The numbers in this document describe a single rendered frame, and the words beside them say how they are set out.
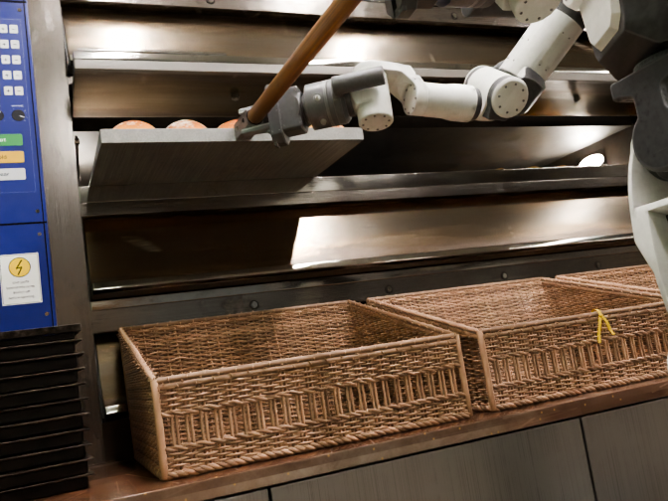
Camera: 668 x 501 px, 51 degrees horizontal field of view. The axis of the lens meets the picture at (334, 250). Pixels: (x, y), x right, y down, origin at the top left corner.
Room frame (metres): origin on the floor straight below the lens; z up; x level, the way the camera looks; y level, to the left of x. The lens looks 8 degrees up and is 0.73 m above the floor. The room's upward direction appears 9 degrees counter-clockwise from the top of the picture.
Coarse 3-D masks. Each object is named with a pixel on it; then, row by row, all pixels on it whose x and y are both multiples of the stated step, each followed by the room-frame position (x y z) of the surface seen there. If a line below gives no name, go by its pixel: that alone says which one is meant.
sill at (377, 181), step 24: (528, 168) 2.01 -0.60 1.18; (552, 168) 2.04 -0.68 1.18; (576, 168) 2.08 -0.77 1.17; (600, 168) 2.12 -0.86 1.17; (624, 168) 2.16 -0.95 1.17; (96, 192) 1.52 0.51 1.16; (120, 192) 1.54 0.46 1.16; (144, 192) 1.56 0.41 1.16; (168, 192) 1.58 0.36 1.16; (192, 192) 1.60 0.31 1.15; (216, 192) 1.63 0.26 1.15; (240, 192) 1.65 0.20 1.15; (264, 192) 1.68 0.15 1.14; (288, 192) 1.70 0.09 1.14
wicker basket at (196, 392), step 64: (192, 320) 1.55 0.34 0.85; (256, 320) 1.61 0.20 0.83; (320, 320) 1.66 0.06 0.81; (384, 320) 1.54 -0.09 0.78; (128, 384) 1.42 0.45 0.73; (192, 384) 1.09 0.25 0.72; (256, 384) 1.13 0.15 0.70; (320, 384) 1.17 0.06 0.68; (384, 384) 1.59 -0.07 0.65; (448, 384) 1.33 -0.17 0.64; (192, 448) 1.09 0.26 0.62; (256, 448) 1.13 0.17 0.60; (320, 448) 1.17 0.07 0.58
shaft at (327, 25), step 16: (336, 0) 0.88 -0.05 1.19; (352, 0) 0.86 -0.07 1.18; (336, 16) 0.90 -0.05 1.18; (320, 32) 0.95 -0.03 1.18; (304, 48) 1.00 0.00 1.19; (320, 48) 0.99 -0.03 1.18; (288, 64) 1.06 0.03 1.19; (304, 64) 1.04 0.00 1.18; (272, 80) 1.13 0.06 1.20; (288, 80) 1.09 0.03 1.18; (272, 96) 1.16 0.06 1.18; (256, 112) 1.23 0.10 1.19
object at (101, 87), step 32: (96, 64) 1.39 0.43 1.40; (128, 64) 1.41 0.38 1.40; (160, 64) 1.44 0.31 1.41; (192, 64) 1.47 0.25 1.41; (224, 64) 1.50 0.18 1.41; (96, 96) 1.49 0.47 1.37; (128, 96) 1.51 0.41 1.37; (160, 96) 1.54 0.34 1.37; (192, 96) 1.57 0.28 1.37; (224, 96) 1.60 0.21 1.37; (256, 96) 1.63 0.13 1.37; (544, 96) 1.97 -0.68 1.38; (608, 96) 2.07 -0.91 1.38
